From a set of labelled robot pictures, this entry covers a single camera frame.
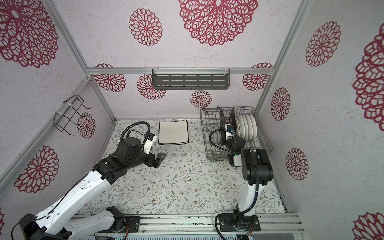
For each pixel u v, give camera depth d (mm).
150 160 638
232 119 961
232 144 807
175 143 1062
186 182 877
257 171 491
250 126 950
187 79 961
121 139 531
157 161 648
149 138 615
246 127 947
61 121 720
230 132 833
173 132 1180
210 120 1208
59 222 385
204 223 757
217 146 775
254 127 948
